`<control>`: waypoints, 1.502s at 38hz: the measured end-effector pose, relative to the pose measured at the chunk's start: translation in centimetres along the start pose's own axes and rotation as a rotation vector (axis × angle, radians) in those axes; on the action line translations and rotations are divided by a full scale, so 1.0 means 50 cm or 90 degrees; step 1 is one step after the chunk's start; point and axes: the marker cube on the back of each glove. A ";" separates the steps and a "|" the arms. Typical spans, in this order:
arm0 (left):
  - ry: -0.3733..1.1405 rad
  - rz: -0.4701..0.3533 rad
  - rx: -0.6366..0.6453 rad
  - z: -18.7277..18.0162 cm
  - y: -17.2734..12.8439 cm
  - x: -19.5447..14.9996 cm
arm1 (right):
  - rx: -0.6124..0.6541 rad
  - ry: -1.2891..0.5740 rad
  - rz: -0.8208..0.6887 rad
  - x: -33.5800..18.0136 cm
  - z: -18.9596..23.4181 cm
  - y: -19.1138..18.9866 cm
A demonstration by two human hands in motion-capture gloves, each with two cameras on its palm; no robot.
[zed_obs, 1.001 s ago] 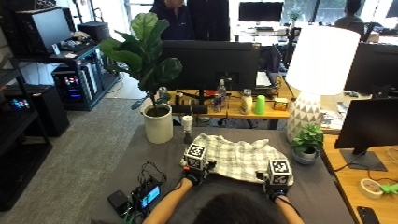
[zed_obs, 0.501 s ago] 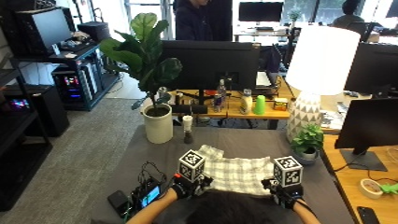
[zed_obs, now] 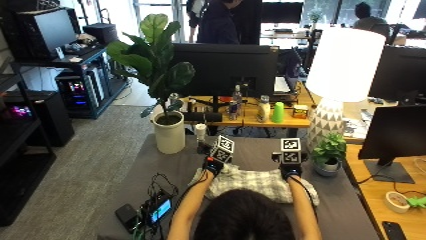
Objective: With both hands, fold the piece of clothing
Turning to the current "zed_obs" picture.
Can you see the person's right hand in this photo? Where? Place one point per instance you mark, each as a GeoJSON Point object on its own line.
{"type": "Point", "coordinates": [291, 170]}

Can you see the person's left hand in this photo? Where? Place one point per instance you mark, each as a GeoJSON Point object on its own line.
{"type": "Point", "coordinates": [212, 165]}

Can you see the grey white checked cloth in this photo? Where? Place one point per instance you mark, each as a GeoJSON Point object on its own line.
{"type": "Point", "coordinates": [251, 182]}

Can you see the right glove white marker cube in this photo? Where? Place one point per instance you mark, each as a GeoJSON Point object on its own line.
{"type": "Point", "coordinates": [291, 151]}

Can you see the glove white marker cube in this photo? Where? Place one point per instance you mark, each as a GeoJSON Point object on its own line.
{"type": "Point", "coordinates": [223, 148]}
{"type": "Point", "coordinates": [291, 151]}

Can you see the left glove white marker cube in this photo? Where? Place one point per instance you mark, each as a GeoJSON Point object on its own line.
{"type": "Point", "coordinates": [223, 148]}

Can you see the small white bottle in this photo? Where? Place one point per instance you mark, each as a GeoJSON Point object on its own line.
{"type": "Point", "coordinates": [200, 131]}

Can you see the tall white plant pot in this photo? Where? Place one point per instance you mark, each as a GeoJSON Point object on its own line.
{"type": "Point", "coordinates": [170, 135]}

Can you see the small grey plant pot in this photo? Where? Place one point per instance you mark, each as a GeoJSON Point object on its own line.
{"type": "Point", "coordinates": [327, 169]}

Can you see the small green plant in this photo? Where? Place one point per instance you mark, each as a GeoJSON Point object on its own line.
{"type": "Point", "coordinates": [331, 148]}

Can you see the green plastic cup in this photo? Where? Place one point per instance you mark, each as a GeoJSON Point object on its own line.
{"type": "Point", "coordinates": [279, 112]}

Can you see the yellow box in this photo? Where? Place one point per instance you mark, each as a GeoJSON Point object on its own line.
{"type": "Point", "coordinates": [300, 111]}

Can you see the white grey patterned lamp base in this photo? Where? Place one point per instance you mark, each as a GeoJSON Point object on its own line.
{"type": "Point", "coordinates": [325, 120]}

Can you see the silver can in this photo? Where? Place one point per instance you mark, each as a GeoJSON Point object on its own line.
{"type": "Point", "coordinates": [174, 99]}

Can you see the clear bottle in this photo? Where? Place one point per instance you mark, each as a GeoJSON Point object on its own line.
{"type": "Point", "coordinates": [237, 95]}

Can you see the device with blue screen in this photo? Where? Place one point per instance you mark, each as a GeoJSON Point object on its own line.
{"type": "Point", "coordinates": [160, 210]}

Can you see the open laptop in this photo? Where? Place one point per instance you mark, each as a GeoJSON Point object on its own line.
{"type": "Point", "coordinates": [283, 85]}

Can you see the wide black monitor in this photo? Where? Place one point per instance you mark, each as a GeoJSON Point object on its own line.
{"type": "Point", "coordinates": [224, 70]}

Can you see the black power bank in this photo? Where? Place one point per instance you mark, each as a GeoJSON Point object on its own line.
{"type": "Point", "coordinates": [127, 216]}

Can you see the black monitor with square stand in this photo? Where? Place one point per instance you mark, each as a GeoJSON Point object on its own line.
{"type": "Point", "coordinates": [396, 133]}

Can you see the black office chair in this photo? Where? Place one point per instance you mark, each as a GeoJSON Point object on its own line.
{"type": "Point", "coordinates": [291, 63]}

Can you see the large-leaved green plant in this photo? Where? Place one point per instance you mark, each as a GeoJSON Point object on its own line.
{"type": "Point", "coordinates": [155, 58]}

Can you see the white tape roll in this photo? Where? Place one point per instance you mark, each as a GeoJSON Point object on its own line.
{"type": "Point", "coordinates": [396, 202]}

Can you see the light wooden side desk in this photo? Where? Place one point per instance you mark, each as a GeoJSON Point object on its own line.
{"type": "Point", "coordinates": [391, 213]}

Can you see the white lamp shade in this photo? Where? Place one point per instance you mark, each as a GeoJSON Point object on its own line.
{"type": "Point", "coordinates": [345, 63]}

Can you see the computer tower with lights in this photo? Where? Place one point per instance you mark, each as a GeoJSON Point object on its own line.
{"type": "Point", "coordinates": [78, 91]}

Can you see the black shelf cart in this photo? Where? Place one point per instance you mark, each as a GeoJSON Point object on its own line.
{"type": "Point", "coordinates": [88, 76]}

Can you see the green plastic object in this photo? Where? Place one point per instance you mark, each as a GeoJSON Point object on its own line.
{"type": "Point", "coordinates": [417, 202]}

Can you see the black phone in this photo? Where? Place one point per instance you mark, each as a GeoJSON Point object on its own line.
{"type": "Point", "coordinates": [395, 231]}

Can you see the dark screen on shelf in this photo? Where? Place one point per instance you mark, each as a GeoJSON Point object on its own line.
{"type": "Point", "coordinates": [47, 31]}

